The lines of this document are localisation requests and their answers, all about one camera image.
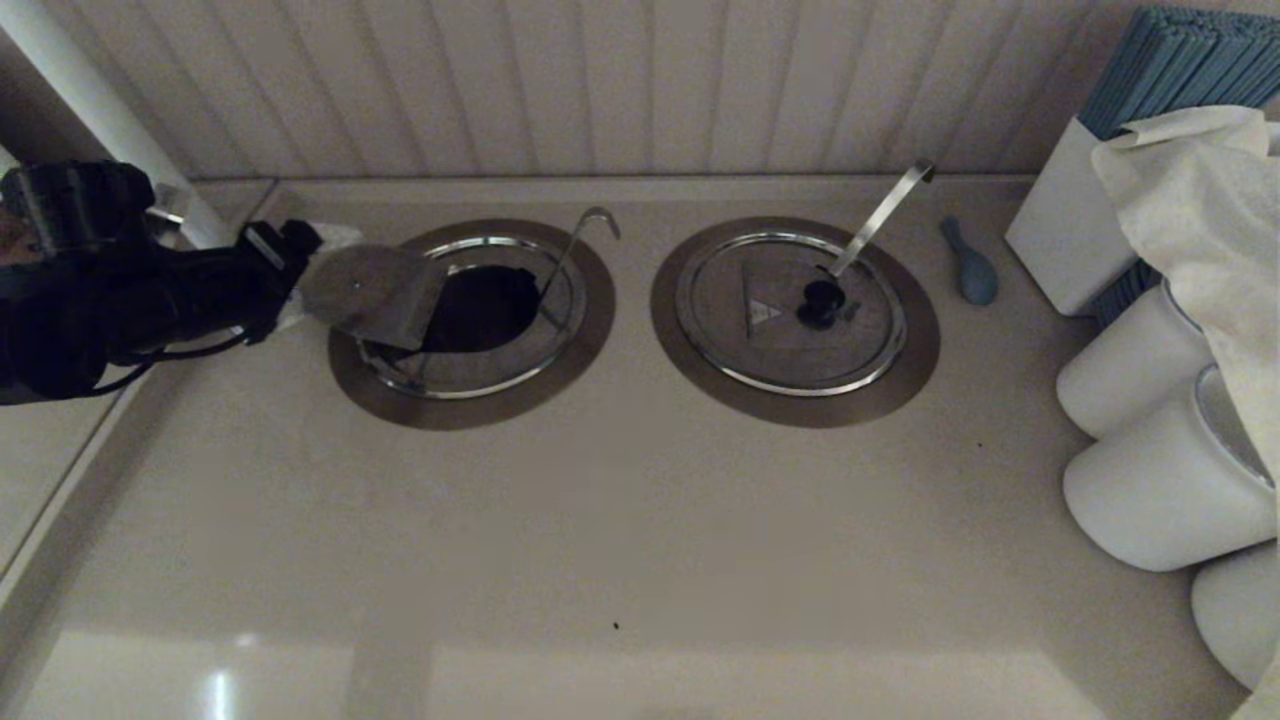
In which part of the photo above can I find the steel lid with black knob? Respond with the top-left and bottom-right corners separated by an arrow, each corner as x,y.
298,235 -> 588,399
676,232 -> 909,397

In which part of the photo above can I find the blue plastic spoon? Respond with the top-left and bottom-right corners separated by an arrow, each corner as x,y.
940,215 -> 1001,307

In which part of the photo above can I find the white round pole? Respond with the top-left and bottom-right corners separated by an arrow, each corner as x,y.
0,0 -> 233,251

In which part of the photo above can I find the white rectangular holder box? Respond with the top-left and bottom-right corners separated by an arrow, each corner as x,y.
1005,117 -> 1136,318

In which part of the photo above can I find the white cylindrical canister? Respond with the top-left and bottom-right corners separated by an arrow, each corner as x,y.
1190,540 -> 1280,691
1057,280 -> 1216,441
1063,365 -> 1279,573

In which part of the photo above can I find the thin black camera cable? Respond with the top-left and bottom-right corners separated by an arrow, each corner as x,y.
90,328 -> 249,399

